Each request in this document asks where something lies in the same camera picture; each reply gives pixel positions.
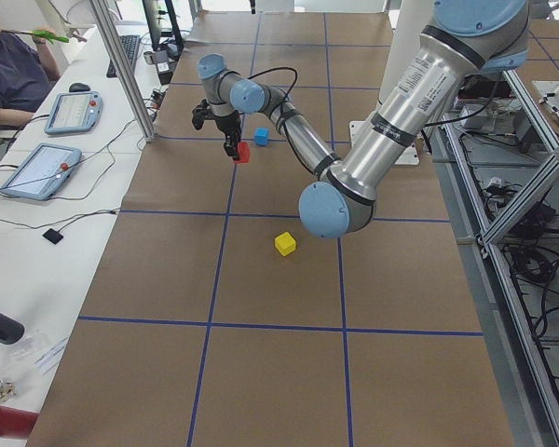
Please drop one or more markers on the red bottle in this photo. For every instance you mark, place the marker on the red bottle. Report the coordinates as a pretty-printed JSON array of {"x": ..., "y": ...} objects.
[{"x": 15, "y": 423}]

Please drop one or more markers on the grey power adapter box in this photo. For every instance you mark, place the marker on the grey power adapter box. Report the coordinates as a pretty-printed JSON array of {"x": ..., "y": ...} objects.
[{"x": 473, "y": 116}]

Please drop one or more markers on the small black square pad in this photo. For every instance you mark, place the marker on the small black square pad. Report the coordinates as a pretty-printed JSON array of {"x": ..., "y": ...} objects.
[{"x": 53, "y": 236}]

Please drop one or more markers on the lower blue teach pendant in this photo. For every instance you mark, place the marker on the lower blue teach pendant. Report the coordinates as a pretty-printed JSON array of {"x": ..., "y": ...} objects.
[{"x": 43, "y": 172}]

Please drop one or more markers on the black cylinder bottle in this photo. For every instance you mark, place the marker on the black cylinder bottle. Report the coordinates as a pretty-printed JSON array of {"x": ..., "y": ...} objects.
[{"x": 11, "y": 331}]

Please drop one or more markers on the blue teach pendant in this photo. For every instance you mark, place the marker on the blue teach pendant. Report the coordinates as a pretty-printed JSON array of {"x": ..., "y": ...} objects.
[
  {"x": 43, "y": 172},
  {"x": 76, "y": 112}
]

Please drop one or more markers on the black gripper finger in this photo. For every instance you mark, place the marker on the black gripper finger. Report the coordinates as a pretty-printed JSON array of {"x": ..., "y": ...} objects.
[{"x": 231, "y": 145}]

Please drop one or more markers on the black monitor stand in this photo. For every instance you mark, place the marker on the black monitor stand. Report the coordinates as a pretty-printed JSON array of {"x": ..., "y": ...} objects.
[{"x": 164, "y": 31}]

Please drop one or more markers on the yellow wooden cube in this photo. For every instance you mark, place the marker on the yellow wooden cube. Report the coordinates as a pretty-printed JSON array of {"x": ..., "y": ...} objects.
[{"x": 285, "y": 243}]

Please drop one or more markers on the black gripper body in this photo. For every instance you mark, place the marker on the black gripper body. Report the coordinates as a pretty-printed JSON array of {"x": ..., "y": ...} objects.
[{"x": 226, "y": 125}]

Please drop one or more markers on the clear plastic bag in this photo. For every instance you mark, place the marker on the clear plastic bag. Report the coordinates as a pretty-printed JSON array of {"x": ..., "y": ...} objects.
[{"x": 37, "y": 350}]

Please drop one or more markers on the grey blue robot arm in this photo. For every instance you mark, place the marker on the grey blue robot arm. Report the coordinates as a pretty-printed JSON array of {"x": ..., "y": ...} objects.
[{"x": 462, "y": 38}]

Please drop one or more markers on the aluminium frame post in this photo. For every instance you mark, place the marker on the aluminium frame post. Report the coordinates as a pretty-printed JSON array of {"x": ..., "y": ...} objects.
[{"x": 125, "y": 73}]

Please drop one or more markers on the red wooden cube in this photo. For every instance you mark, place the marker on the red wooden cube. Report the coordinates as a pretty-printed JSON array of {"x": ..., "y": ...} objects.
[{"x": 243, "y": 153}]

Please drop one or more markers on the green handheld object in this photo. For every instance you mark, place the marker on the green handheld object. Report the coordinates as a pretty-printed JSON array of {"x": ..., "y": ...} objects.
[{"x": 50, "y": 36}]

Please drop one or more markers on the upper blue teach pendant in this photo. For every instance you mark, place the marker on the upper blue teach pendant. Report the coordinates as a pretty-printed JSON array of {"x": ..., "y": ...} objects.
[{"x": 76, "y": 112}]

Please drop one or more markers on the blue wooden cube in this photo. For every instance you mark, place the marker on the blue wooden cube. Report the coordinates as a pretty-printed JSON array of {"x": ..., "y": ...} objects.
[{"x": 261, "y": 136}]

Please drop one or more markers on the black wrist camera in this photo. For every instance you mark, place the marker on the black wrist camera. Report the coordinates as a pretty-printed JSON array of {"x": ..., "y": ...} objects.
[{"x": 201, "y": 113}]

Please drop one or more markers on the white pedestal column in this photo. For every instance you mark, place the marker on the white pedestal column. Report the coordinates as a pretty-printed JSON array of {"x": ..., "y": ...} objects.
[{"x": 413, "y": 17}]

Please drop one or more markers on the seated person dark shirt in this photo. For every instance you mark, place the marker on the seated person dark shirt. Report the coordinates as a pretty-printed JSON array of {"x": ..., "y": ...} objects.
[{"x": 26, "y": 77}]

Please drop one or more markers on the black computer mouse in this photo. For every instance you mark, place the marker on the black computer mouse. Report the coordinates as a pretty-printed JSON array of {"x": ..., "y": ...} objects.
[{"x": 79, "y": 87}]

